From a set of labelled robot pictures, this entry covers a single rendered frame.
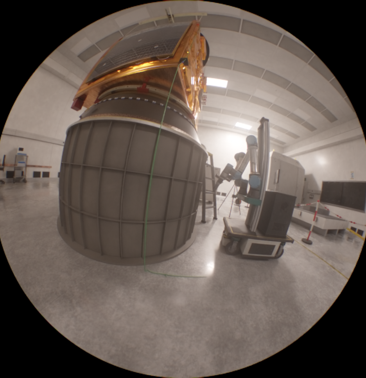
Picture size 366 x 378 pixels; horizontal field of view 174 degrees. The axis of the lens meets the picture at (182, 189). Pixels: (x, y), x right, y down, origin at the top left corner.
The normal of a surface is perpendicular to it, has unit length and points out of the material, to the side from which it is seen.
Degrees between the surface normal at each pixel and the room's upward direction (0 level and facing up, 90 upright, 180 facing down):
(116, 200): 90
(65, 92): 90
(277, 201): 90
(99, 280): 0
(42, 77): 90
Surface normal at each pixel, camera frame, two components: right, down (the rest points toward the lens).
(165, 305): 0.17, -0.98
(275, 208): -0.25, 0.04
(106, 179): 0.26, 0.12
